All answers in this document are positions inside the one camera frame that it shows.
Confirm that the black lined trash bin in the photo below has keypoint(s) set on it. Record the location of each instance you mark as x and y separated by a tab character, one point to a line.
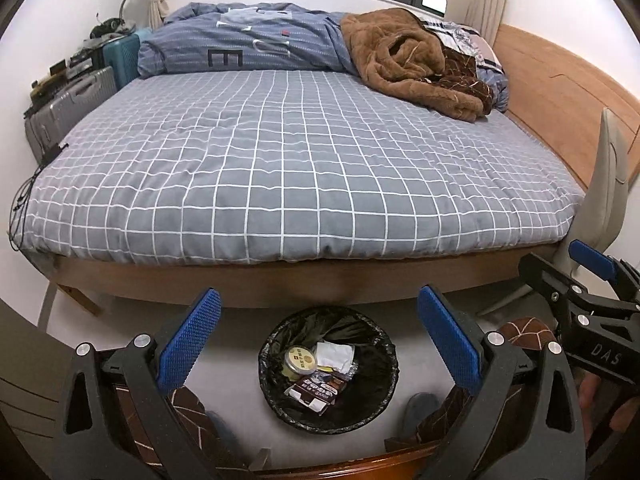
372	360

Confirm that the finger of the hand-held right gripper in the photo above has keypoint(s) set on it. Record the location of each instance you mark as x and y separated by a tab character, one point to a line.
545	277
592	257

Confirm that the grey suitcase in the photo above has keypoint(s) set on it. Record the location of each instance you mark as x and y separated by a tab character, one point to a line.
70	105

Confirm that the grey slipper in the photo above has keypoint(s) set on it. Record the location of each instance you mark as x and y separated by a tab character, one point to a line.
420	407
222	430

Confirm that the dark cluttered items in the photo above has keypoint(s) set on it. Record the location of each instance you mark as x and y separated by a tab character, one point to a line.
57	67

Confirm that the blue striped duvet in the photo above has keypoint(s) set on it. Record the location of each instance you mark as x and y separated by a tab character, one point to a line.
250	35

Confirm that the yellow tape roll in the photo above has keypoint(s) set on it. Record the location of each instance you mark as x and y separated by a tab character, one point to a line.
299	361

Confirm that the person's right hand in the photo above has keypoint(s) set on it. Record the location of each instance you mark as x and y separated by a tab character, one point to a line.
587	392

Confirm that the teal suitcase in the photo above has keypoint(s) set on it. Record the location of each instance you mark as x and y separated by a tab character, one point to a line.
122	60

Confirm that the black bag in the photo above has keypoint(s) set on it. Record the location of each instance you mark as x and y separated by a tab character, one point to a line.
112	27

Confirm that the white metal leg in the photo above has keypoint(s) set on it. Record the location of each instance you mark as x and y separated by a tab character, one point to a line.
47	307

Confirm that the beige chair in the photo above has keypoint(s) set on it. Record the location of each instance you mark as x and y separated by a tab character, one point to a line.
607	185

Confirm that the white cardboard box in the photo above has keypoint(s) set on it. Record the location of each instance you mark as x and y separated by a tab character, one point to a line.
335	355

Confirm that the person's left leg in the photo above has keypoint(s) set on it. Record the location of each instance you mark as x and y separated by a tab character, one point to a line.
190	410

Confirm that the dark brown cardboard box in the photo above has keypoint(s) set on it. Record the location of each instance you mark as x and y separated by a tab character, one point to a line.
315	390

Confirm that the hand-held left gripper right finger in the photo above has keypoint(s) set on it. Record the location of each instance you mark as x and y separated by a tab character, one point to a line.
450	340

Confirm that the wooden bed frame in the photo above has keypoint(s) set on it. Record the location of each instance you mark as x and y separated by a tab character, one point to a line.
300	282

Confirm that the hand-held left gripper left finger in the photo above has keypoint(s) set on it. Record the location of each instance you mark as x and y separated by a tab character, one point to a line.
190	340

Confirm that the brown wooden board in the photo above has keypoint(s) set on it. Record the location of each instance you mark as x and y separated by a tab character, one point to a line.
350	470

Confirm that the dark brown patterned cloth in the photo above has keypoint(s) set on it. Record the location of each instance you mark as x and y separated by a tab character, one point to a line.
465	72

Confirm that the patterned pillow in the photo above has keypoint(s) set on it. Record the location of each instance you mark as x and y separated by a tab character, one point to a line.
470	40

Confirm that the wooden headboard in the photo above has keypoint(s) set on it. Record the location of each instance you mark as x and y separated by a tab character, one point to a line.
550	85

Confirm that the grey checked bed cover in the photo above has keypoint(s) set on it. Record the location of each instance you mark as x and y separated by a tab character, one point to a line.
300	160

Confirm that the brown fleece blanket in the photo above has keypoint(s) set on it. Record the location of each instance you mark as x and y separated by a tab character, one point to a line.
390	60

